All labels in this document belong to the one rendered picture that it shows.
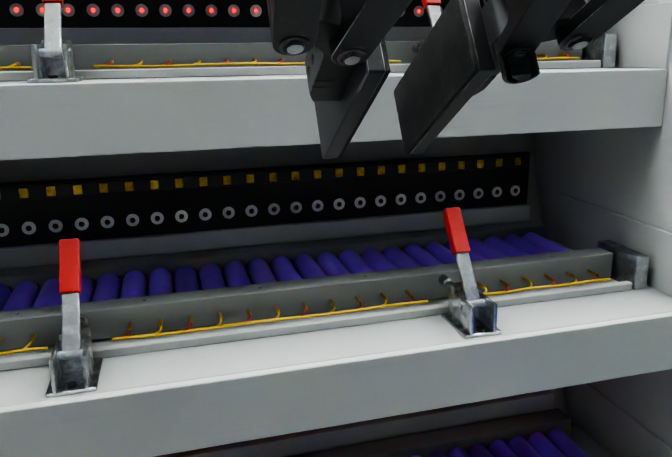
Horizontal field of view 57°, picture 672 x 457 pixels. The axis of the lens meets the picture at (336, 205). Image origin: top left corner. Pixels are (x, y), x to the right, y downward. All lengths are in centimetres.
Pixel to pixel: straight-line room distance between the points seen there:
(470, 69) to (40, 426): 31
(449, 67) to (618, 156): 39
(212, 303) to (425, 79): 27
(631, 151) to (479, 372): 25
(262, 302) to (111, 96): 18
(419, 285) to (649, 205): 21
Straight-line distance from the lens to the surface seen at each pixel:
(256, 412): 41
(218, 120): 41
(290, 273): 51
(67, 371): 43
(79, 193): 56
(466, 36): 21
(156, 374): 41
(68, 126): 42
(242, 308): 46
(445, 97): 22
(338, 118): 22
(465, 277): 46
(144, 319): 46
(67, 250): 43
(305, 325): 45
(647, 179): 58
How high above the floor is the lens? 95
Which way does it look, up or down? 5 degrees up
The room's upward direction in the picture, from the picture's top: 6 degrees counter-clockwise
